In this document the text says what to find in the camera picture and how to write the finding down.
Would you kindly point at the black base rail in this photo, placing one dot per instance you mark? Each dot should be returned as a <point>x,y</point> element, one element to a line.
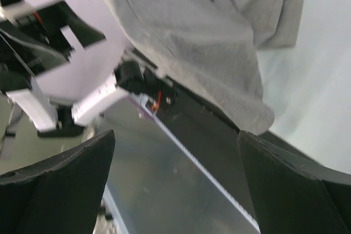
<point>203,129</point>

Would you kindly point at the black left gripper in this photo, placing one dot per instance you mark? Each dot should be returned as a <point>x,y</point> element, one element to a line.
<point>32,42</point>

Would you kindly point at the grey t shirt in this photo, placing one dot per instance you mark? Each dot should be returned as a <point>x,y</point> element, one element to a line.
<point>210,47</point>

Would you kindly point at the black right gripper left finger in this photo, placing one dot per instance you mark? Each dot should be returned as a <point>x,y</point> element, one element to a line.
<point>60,194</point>

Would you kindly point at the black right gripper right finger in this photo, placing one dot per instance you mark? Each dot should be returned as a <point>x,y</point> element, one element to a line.
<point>291,194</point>

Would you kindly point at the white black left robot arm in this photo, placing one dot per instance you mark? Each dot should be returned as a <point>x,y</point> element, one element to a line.
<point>52,121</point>

